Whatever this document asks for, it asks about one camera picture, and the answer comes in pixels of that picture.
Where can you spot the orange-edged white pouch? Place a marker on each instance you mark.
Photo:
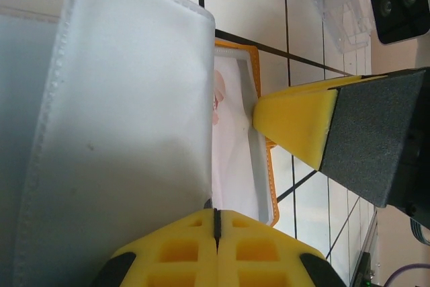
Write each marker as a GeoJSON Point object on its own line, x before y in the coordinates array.
{"type": "Point", "coordinates": [231, 115]}

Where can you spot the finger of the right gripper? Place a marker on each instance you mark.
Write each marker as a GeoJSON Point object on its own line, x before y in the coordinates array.
{"type": "Point", "coordinates": [369, 132]}

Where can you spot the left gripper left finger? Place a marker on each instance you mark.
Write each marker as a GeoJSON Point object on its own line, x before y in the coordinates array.
{"type": "Point", "coordinates": [174, 253]}

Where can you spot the clear acrylic card stand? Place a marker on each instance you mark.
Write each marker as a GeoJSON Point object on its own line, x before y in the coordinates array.
{"type": "Point", "coordinates": [342, 14]}

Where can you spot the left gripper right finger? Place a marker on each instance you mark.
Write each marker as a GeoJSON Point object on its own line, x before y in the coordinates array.
{"type": "Point", "coordinates": [262, 253]}

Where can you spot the wide aluminium mounting rail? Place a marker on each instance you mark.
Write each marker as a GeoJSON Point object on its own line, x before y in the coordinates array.
{"type": "Point", "coordinates": [364, 243]}

